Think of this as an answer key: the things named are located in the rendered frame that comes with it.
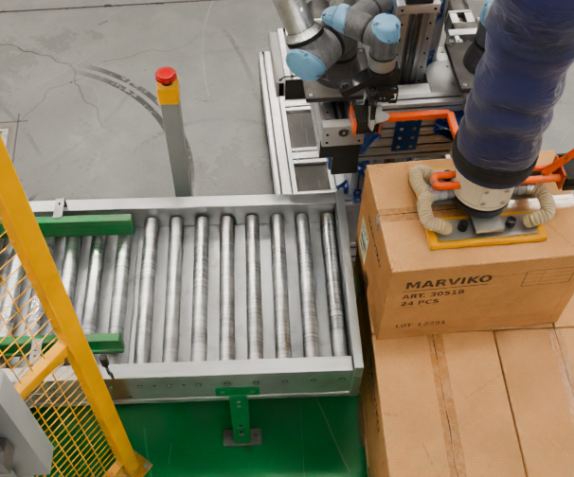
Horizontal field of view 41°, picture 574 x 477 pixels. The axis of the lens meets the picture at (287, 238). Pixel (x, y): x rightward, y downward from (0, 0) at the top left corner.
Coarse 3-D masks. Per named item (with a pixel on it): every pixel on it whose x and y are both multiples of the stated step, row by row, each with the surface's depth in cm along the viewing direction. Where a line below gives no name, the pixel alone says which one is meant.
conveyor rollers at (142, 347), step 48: (0, 240) 267; (48, 240) 266; (96, 240) 266; (144, 240) 267; (96, 288) 255; (144, 288) 255; (336, 288) 256; (0, 336) 244; (144, 336) 244; (192, 336) 246; (288, 336) 246; (336, 336) 245
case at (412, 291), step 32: (448, 160) 237; (544, 160) 238; (384, 192) 229; (384, 224) 222; (416, 224) 222; (544, 224) 223; (384, 256) 221; (416, 256) 216; (448, 256) 216; (480, 256) 216; (512, 256) 216; (544, 256) 216; (384, 288) 225; (416, 288) 221; (448, 288) 223; (480, 288) 226; (512, 288) 228; (544, 288) 230; (384, 320) 235; (416, 320) 237; (448, 320) 240; (480, 320) 242; (512, 320) 245; (544, 320) 247
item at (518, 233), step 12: (468, 216) 222; (504, 216) 221; (516, 216) 221; (456, 228) 218; (468, 228) 218; (504, 228) 219; (516, 228) 219; (540, 228) 219; (432, 240) 216; (444, 240) 216; (456, 240) 216; (468, 240) 216; (480, 240) 217; (492, 240) 217; (504, 240) 217; (516, 240) 217; (528, 240) 218; (540, 240) 219
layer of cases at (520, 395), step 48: (432, 336) 246; (480, 336) 247; (528, 336) 247; (384, 384) 236; (432, 384) 236; (480, 384) 237; (528, 384) 237; (384, 432) 227; (432, 432) 228; (480, 432) 228; (528, 432) 228
